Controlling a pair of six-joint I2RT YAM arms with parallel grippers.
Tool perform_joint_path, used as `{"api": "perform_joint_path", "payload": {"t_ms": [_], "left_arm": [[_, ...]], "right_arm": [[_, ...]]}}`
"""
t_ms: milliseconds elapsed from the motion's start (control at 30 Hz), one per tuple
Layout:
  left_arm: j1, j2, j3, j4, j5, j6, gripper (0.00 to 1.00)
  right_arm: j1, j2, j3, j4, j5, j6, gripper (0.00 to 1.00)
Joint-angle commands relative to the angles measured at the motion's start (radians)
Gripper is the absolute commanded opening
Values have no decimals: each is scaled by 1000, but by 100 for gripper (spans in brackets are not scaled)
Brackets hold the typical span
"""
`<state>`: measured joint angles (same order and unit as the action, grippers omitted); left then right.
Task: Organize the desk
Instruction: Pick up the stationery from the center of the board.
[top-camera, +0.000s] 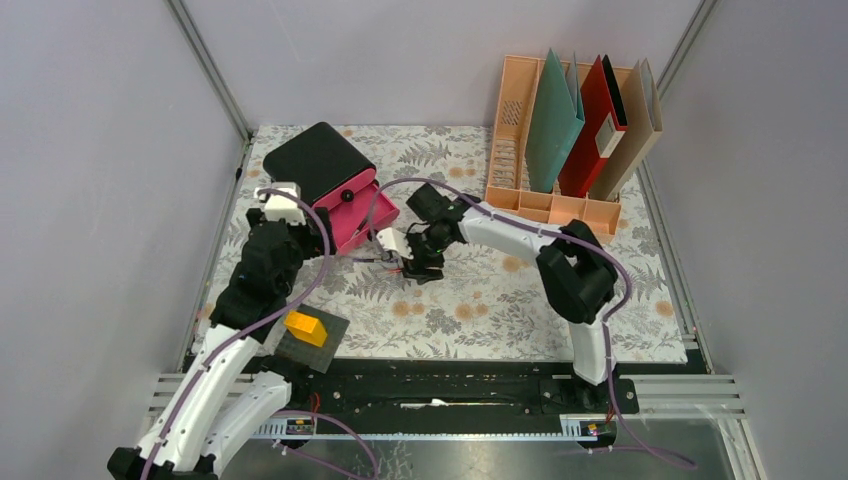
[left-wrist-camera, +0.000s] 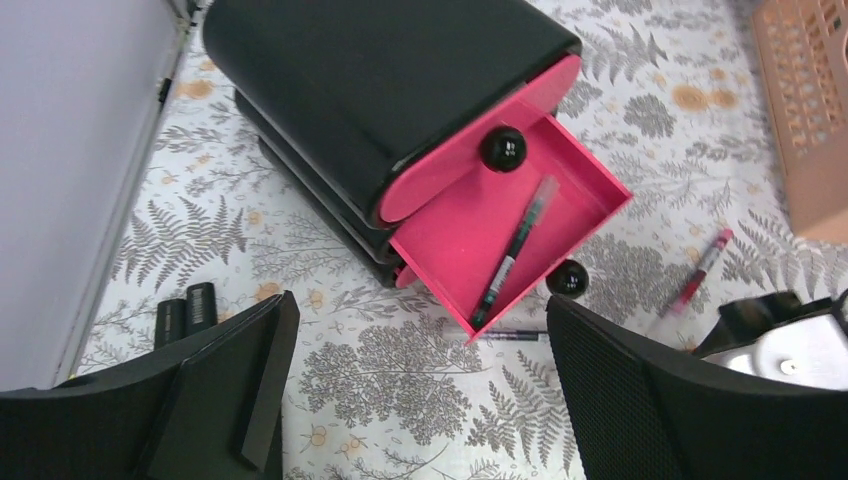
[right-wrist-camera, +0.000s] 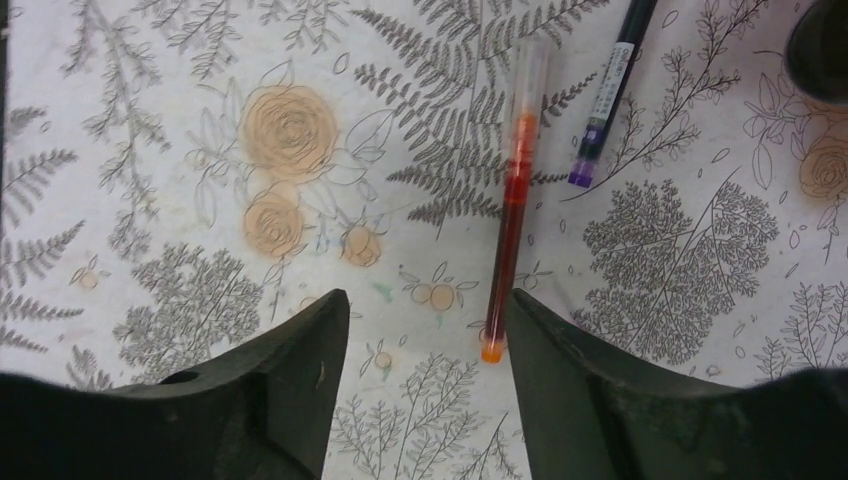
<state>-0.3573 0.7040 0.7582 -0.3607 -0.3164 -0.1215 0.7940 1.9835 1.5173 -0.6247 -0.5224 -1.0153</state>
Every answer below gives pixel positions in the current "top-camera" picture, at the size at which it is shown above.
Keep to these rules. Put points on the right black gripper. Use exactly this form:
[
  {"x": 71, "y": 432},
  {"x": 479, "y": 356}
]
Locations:
[{"x": 415, "y": 268}]

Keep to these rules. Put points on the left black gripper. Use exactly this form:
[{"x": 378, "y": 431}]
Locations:
[{"x": 314, "y": 240}]

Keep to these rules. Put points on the black gel pen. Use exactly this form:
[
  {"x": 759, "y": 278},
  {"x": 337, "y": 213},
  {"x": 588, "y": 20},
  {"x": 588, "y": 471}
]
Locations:
[{"x": 364, "y": 229}]

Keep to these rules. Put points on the black pink drawer box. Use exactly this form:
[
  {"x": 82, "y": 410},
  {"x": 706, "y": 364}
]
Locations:
[{"x": 335, "y": 175}]

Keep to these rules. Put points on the teal folder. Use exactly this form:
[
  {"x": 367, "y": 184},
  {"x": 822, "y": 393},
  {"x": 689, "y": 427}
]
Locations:
[{"x": 557, "y": 120}]

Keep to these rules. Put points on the red folder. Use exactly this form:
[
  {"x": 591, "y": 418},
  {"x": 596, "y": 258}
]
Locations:
[{"x": 604, "y": 127}]

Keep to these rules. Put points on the beige folder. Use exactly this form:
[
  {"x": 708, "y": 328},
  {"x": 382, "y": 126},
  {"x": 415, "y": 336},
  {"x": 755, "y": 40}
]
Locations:
[{"x": 645, "y": 125}]

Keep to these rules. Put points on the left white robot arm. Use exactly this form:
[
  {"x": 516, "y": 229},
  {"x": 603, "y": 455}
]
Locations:
[{"x": 196, "y": 436}]

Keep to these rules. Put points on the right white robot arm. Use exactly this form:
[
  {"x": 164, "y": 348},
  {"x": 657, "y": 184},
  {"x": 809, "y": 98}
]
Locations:
[{"x": 577, "y": 280}]

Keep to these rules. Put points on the yellow toy block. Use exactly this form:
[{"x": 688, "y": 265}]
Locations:
[{"x": 306, "y": 328}]

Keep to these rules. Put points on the peach plastic file organizer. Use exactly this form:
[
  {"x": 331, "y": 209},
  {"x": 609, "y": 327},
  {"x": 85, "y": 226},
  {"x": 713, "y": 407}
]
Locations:
[{"x": 508, "y": 179}]

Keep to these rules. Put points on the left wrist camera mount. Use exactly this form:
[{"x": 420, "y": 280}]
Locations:
[{"x": 281, "y": 202}]

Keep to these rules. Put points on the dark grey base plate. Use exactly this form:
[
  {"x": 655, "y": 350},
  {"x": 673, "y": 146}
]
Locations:
[{"x": 316, "y": 358}]

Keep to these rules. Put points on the black mounting rail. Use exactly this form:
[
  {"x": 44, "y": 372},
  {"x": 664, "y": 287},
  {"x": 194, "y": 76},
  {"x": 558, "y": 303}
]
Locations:
[{"x": 449, "y": 396}]

